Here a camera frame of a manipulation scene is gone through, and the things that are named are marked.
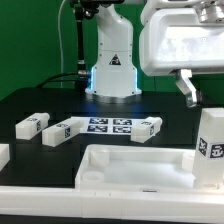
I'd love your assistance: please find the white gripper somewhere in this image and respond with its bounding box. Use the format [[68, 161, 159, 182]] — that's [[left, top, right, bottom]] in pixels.
[[139, 0, 224, 108]]

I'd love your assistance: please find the white desk tabletop tray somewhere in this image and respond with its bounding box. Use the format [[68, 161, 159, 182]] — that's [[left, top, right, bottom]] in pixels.
[[75, 144, 224, 194]]

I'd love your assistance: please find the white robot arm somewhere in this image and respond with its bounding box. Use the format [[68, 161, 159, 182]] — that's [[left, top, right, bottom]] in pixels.
[[70, 0, 224, 107]]

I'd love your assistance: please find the white sheet with markers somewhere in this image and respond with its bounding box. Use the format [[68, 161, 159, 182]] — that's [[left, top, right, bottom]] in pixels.
[[73, 117, 143, 135]]

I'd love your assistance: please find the white left side block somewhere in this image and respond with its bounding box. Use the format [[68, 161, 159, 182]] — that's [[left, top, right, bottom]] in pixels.
[[0, 144, 10, 172]]

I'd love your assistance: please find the black cable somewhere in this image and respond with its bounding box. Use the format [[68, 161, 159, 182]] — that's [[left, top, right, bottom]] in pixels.
[[35, 71, 92, 89]]

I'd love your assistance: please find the black camera stand pole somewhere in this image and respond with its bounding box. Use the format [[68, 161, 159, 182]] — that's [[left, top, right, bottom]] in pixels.
[[70, 0, 99, 90]]

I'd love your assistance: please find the white front rail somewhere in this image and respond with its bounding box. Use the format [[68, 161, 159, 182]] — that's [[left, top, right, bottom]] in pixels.
[[0, 186, 224, 224]]

